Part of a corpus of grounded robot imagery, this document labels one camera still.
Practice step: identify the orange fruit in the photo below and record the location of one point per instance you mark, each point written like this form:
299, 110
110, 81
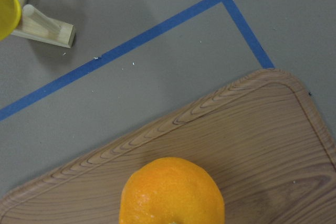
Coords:
171, 190

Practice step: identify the brown wood-grain tray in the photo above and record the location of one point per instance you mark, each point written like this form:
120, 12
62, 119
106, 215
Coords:
261, 138

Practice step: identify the blue tape line lengthwise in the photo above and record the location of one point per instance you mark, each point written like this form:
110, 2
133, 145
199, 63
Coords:
247, 33

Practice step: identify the wooden dish drying rack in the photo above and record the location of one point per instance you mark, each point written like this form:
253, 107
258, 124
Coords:
37, 26

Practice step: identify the blue tape line crosswise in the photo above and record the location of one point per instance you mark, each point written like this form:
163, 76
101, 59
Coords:
108, 57

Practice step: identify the yellow plastic mug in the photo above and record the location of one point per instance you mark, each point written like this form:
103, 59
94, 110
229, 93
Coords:
11, 13

